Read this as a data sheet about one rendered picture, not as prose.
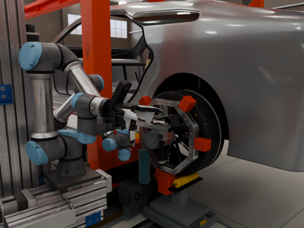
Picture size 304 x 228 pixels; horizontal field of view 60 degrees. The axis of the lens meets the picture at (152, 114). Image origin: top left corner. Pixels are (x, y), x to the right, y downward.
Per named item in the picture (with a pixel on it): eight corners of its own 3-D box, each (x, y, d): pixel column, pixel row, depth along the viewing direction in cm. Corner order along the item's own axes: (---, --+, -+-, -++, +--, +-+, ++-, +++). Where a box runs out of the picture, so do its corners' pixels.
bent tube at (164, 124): (184, 123, 180) (184, 107, 178) (165, 127, 166) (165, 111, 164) (165, 119, 192) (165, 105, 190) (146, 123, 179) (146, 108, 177)
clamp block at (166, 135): (172, 138, 171) (172, 130, 170) (163, 141, 165) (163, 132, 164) (166, 136, 175) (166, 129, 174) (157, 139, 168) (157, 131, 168)
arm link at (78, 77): (64, 56, 133) (115, 134, 121) (44, 56, 124) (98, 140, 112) (73, 39, 127) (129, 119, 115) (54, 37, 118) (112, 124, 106)
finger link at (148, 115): (161, 122, 96) (135, 121, 95) (162, 106, 95) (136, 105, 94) (161, 125, 93) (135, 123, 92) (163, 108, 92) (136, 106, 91)
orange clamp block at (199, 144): (199, 146, 182) (211, 149, 176) (192, 149, 176) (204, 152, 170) (200, 136, 181) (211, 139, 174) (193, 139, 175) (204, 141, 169)
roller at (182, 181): (200, 178, 210) (200, 171, 209) (177, 190, 190) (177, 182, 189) (194, 175, 214) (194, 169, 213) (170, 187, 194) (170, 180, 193)
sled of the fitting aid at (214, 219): (216, 223, 218) (216, 212, 216) (190, 244, 193) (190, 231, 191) (170, 201, 252) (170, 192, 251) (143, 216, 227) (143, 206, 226)
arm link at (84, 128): (106, 140, 109) (107, 114, 106) (85, 146, 100) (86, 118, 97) (93, 135, 113) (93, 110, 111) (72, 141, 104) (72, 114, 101)
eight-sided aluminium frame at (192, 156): (197, 179, 185) (200, 102, 175) (192, 182, 181) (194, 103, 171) (144, 160, 223) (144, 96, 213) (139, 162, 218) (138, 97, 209)
